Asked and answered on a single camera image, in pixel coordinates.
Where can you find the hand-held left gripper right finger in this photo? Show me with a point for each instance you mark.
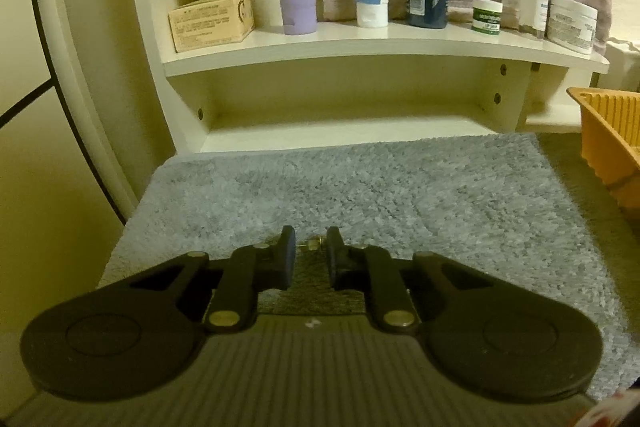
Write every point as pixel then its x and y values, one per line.
pixel 331 257

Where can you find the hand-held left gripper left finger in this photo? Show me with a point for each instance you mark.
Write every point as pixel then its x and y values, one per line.
pixel 289 257

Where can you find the small gold earring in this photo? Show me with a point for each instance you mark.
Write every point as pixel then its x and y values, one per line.
pixel 312 244

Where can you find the orange plastic tray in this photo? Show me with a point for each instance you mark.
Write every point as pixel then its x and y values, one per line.
pixel 615 132

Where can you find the grey-blue fluffy mat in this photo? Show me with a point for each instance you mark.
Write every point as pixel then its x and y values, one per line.
pixel 350 187

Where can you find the cream wooden shelf unit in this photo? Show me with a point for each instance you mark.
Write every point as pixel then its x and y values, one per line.
pixel 350 42

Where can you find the cardboard box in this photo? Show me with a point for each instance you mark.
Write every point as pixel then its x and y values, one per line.
pixel 210 23

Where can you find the small green jar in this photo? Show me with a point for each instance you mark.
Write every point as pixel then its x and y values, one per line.
pixel 487 18

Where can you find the red and white cloth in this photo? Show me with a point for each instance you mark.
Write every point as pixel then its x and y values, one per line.
pixel 620 412

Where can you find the white jar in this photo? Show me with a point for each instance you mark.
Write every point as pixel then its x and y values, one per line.
pixel 571 27

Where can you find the white bedding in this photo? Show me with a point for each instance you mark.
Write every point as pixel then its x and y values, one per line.
pixel 625 62

